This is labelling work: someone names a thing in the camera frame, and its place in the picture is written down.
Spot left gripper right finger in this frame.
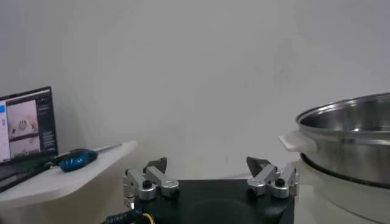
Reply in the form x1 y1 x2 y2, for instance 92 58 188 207
246 156 300 200

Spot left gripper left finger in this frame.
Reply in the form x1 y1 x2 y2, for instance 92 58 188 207
123 156 180 201

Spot stainless steel steamer basket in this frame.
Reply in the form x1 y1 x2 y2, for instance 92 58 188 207
278 93 390 189

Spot white side table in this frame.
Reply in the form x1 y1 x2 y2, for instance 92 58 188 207
0 140 138 211

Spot white electric pot base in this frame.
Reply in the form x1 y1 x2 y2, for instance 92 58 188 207
300 153 390 224

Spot black laptop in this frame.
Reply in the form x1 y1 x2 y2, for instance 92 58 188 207
0 86 59 192

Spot green handled scissors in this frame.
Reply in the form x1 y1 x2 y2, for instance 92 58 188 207
18 143 122 171

